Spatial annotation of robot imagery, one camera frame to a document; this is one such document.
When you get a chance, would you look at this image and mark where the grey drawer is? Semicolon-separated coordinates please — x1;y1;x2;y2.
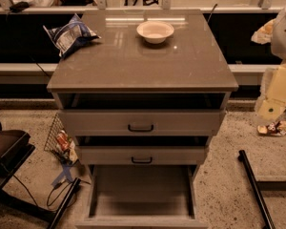
57;93;227;137
75;165;208;229
75;135;209;165

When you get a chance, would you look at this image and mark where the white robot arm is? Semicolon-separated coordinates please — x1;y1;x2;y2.
271;5;286;60

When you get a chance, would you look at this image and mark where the grey drawer cabinet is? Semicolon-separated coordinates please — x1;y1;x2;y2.
46;9;239;174

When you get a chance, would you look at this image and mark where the white bowl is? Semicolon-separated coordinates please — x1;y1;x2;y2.
136;21;174;44

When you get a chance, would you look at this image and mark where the red snack packet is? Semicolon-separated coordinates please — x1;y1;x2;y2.
56;131;70;152

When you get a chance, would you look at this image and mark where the blue chip bag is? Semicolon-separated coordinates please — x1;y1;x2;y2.
43;14;99;58

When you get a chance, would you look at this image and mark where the brown snack wrapper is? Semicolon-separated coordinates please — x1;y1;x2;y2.
257;120;286;136

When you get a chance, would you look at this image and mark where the black left table leg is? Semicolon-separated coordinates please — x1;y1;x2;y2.
47;177;81;229

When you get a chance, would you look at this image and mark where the black table leg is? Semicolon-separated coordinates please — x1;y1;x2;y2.
238;150;276;229
47;177;81;229

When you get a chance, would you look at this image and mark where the black right table leg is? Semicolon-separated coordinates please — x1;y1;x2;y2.
238;150;276;229

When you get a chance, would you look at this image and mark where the wire mesh basket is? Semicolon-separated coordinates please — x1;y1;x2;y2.
44;114;78;165

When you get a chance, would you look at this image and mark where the black cable on floor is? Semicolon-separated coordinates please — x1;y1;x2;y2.
12;175;92;210

